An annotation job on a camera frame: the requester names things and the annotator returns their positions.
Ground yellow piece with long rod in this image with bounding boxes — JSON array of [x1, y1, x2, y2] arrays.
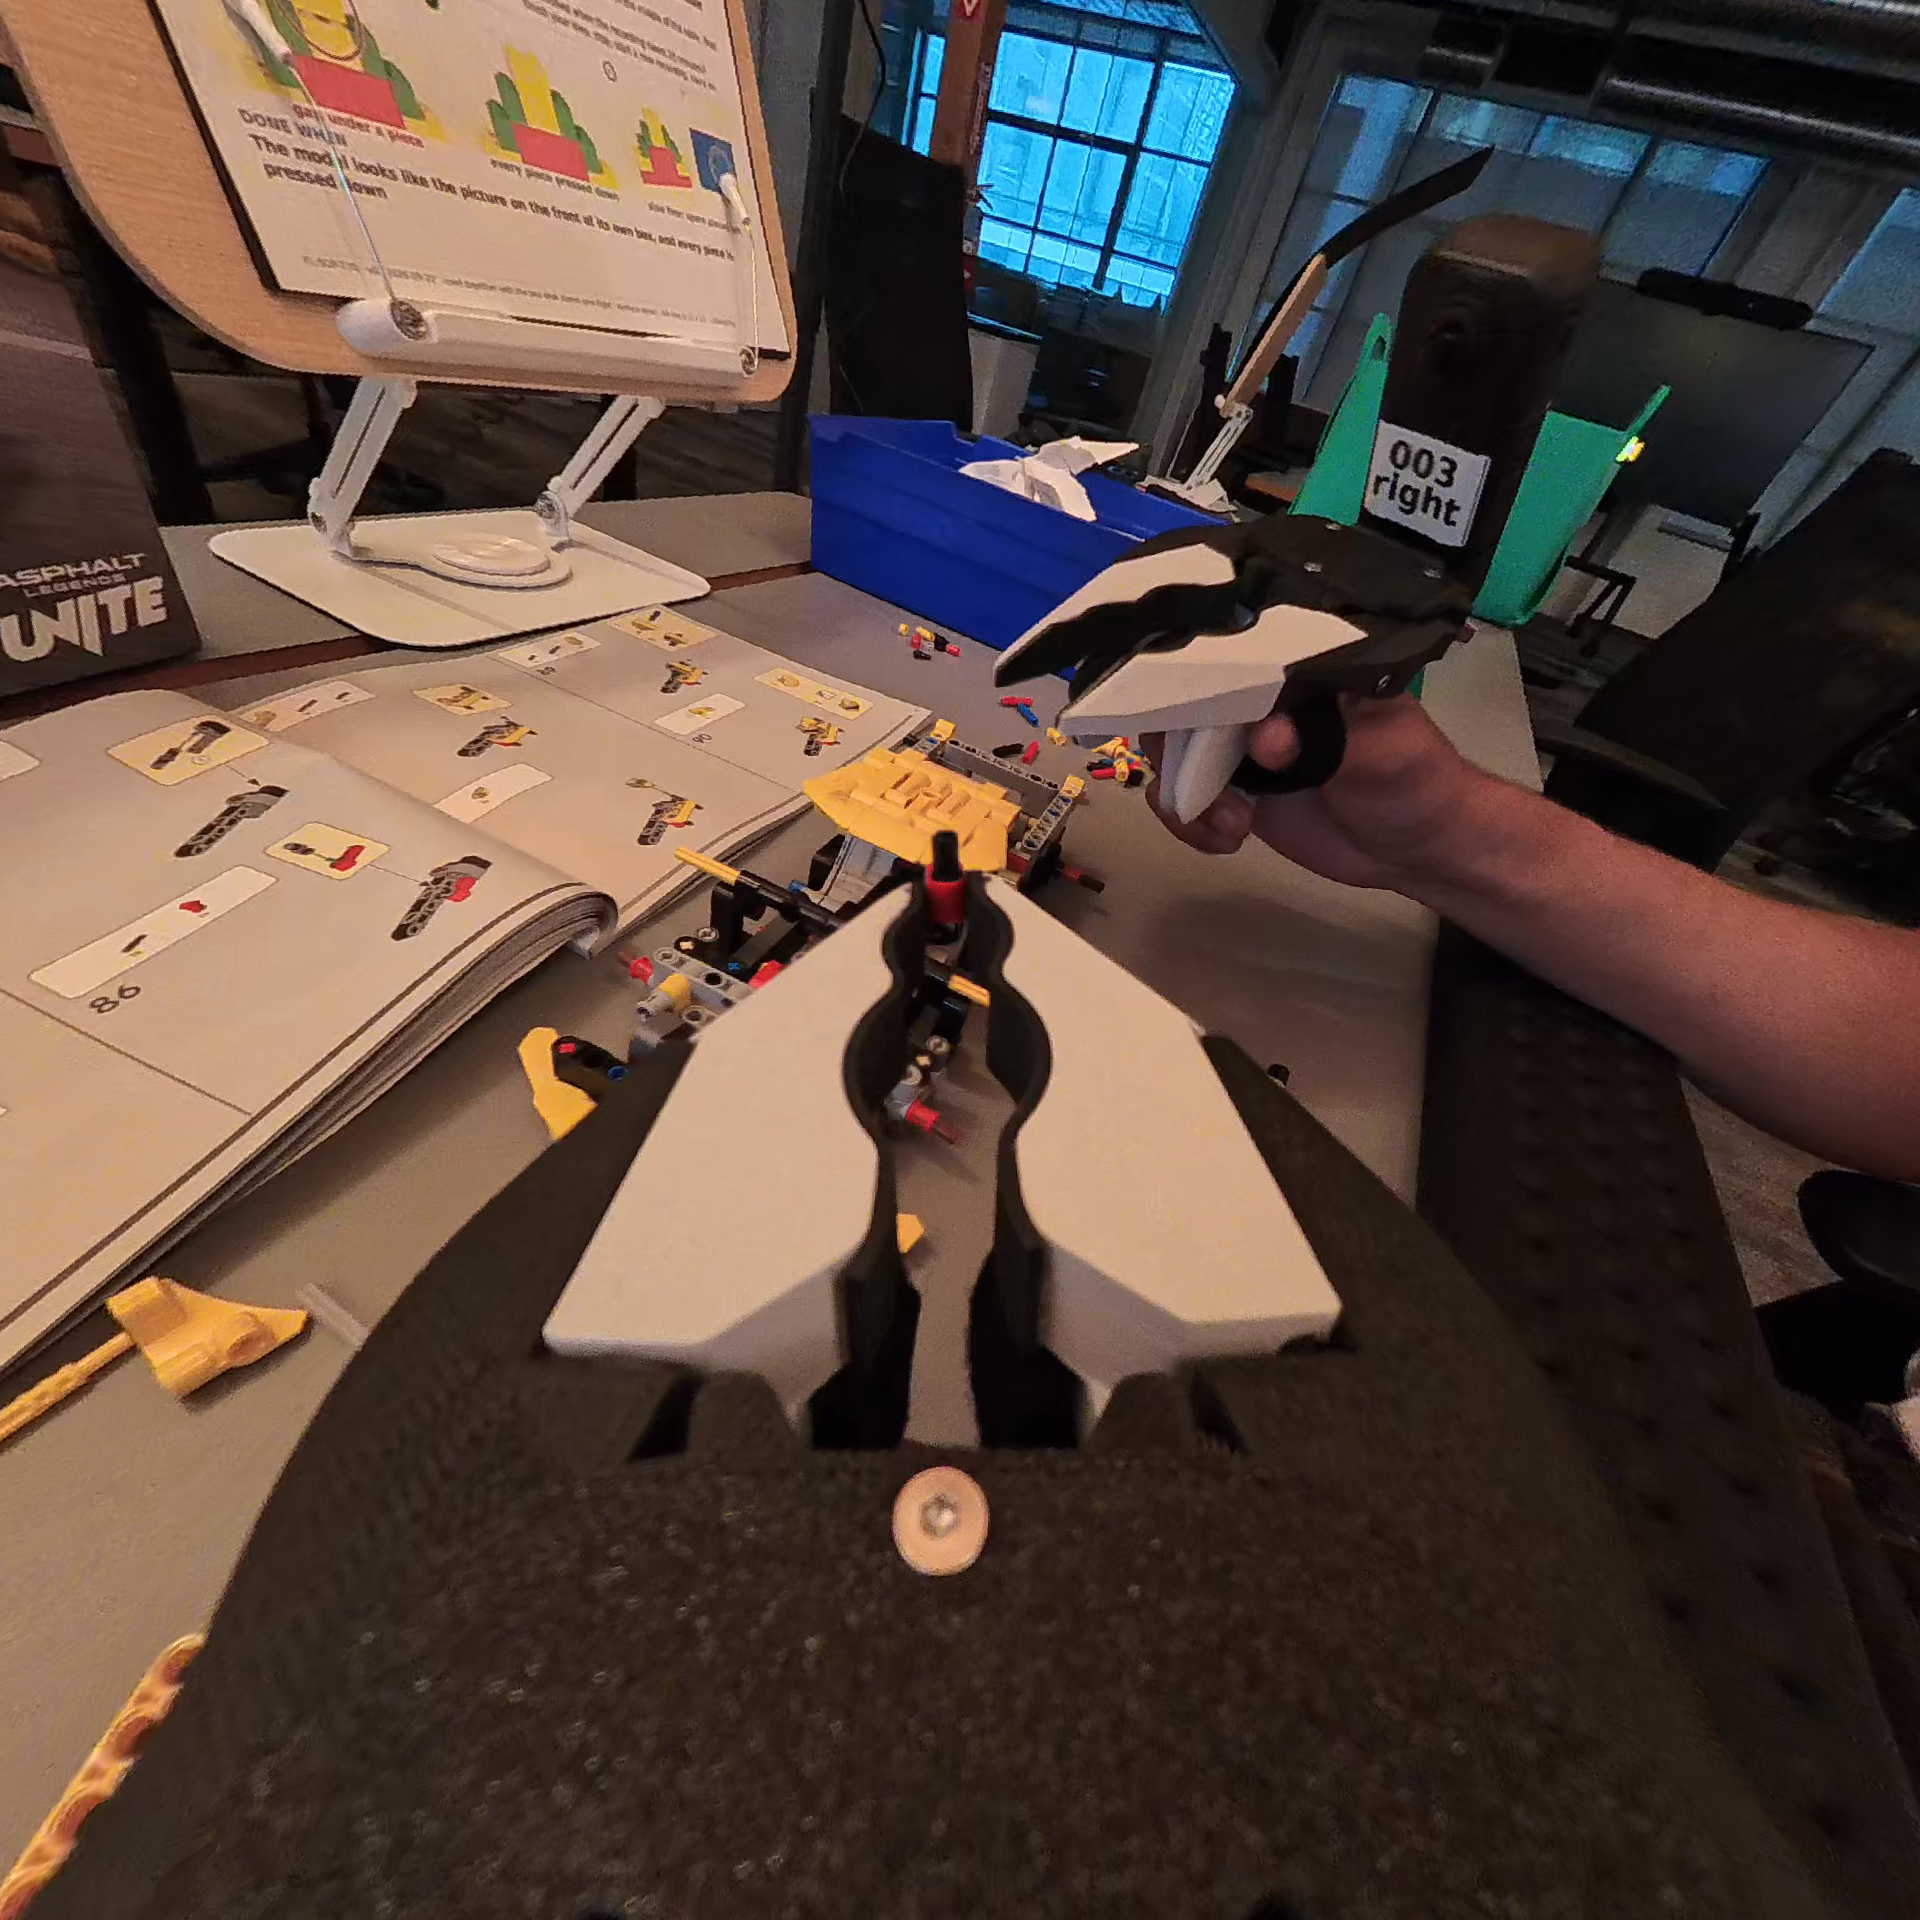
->
[[0, 1275, 311, 1446]]

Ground toy car box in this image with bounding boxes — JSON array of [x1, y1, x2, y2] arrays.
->
[[0, 338, 207, 698]]

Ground partly built yellow toy car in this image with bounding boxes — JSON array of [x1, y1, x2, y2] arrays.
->
[[516, 718, 1113, 1149]]

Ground person's right forearm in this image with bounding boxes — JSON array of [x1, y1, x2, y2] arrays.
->
[[1424, 765, 1920, 1190]]

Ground blue storage bin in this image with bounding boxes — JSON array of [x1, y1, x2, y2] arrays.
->
[[808, 414, 1248, 657]]

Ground black office chair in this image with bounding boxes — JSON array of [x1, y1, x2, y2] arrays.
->
[[1547, 451, 1920, 871]]

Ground printed instruction sheet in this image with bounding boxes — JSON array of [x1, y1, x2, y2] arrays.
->
[[156, 0, 796, 357]]

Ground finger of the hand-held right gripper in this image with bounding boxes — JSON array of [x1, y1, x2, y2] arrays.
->
[[995, 539, 1248, 692], [1056, 604, 1375, 742]]

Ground grey desk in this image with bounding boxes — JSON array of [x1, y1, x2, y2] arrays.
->
[[0, 497, 1547, 1920]]

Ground green upright panel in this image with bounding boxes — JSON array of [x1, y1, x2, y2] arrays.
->
[[1290, 315, 1674, 628]]

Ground open instruction booklet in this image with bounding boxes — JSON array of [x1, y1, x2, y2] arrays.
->
[[0, 607, 935, 1375]]

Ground black perforated pad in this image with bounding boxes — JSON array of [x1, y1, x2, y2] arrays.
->
[[1417, 925, 1920, 1920]]

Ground black monitor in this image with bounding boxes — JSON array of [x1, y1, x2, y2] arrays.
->
[[826, 127, 978, 437]]

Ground person's right hand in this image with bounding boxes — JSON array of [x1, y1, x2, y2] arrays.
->
[[1147, 688, 1483, 899]]

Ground crumpled white papers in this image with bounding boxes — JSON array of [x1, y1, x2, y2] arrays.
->
[[959, 433, 1143, 525]]

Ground small heap of coloured pins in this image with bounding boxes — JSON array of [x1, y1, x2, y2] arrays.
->
[[896, 622, 1159, 787]]

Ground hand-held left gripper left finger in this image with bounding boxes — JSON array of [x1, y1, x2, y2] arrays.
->
[[542, 881, 919, 1421]]

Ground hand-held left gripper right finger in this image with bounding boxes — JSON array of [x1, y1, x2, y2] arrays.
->
[[978, 878, 1341, 1380]]

